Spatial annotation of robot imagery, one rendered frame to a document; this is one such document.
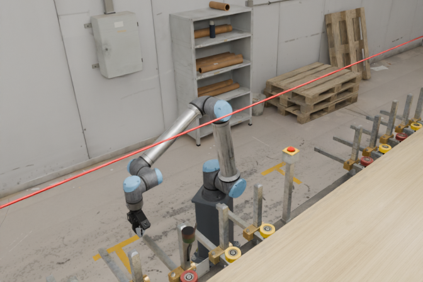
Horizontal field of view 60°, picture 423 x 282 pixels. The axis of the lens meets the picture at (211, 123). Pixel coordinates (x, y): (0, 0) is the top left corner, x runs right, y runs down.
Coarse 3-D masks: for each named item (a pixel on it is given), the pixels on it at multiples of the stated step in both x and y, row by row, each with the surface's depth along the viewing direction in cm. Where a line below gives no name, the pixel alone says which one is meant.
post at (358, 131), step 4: (356, 128) 251; (360, 128) 249; (356, 132) 252; (360, 132) 251; (356, 136) 253; (360, 136) 253; (356, 140) 254; (360, 140) 255; (356, 144) 255; (352, 148) 258; (356, 148) 256; (352, 152) 260; (356, 152) 258; (352, 156) 261; (356, 156) 260; (352, 172) 265
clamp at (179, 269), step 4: (192, 264) 179; (176, 268) 177; (180, 268) 177; (188, 268) 177; (192, 268) 177; (176, 272) 175; (180, 272) 175; (168, 276) 175; (176, 276) 173; (180, 276) 174; (172, 280) 172; (176, 280) 173
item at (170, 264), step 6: (144, 240) 197; (150, 240) 195; (150, 246) 192; (156, 246) 192; (156, 252) 188; (162, 252) 188; (162, 258) 184; (168, 258) 184; (168, 264) 180; (174, 264) 180
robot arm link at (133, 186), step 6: (126, 180) 189; (132, 180) 188; (138, 180) 188; (126, 186) 185; (132, 186) 185; (138, 186) 187; (144, 186) 190; (126, 192) 187; (132, 192) 186; (138, 192) 188; (144, 192) 193; (126, 198) 189; (132, 198) 188; (138, 198) 190; (132, 204) 189
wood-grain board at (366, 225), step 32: (384, 160) 249; (416, 160) 248; (352, 192) 219; (384, 192) 218; (416, 192) 217; (288, 224) 197; (320, 224) 196; (352, 224) 195; (384, 224) 194; (416, 224) 194; (256, 256) 178; (288, 256) 177; (320, 256) 177; (352, 256) 176; (384, 256) 175; (416, 256) 175
